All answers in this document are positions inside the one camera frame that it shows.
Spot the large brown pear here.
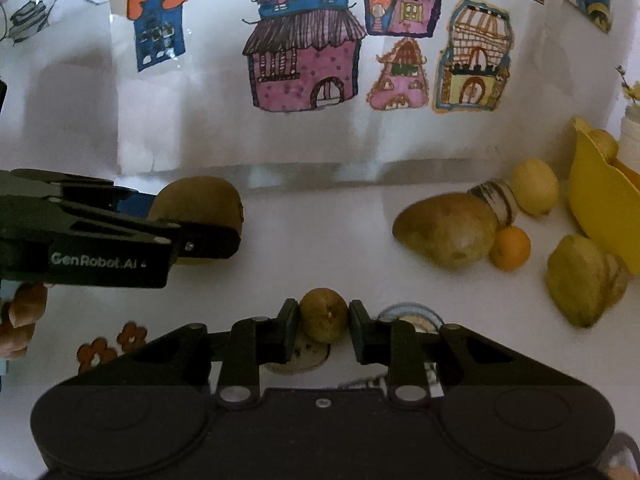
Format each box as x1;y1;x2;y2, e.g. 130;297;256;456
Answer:
392;193;500;270

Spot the white cup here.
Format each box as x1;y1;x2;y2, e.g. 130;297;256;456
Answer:
619;106;640;162

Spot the yellow lemon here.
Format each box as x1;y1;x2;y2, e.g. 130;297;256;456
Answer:
510;158;560;219

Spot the small green-brown fruit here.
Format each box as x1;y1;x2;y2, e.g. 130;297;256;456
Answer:
298;287;350;344

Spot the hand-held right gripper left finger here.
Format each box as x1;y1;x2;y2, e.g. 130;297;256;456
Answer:
70;299;300;406

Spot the small orange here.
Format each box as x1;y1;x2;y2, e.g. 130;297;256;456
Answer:
488;226;532;272

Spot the yellow flower sprig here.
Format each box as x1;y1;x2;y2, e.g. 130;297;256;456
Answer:
614;64;640;109

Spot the house drawings poster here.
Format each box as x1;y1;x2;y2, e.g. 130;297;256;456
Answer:
109;0;571;189

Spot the striped brown shell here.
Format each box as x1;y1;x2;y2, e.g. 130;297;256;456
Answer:
467;179;519;232

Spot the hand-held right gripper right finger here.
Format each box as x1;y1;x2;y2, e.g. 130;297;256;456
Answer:
350;300;581;406

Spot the person's left hand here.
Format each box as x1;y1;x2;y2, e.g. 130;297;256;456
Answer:
0;282;49;361

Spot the yellow plastic bowl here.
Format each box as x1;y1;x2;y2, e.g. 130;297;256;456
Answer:
569;117;640;276

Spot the yellow-green mango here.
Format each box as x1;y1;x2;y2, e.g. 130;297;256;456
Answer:
545;233;612;329

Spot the yellow round fruit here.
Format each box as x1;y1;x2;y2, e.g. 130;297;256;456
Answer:
587;128;621;162

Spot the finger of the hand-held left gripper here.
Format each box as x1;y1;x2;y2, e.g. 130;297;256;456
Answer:
15;169;157;221
50;198;242;264

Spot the cartoon figure poster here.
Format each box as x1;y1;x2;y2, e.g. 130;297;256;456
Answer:
0;0;618;47

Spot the brown kiwi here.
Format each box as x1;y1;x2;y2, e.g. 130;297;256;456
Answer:
149;175;246;266

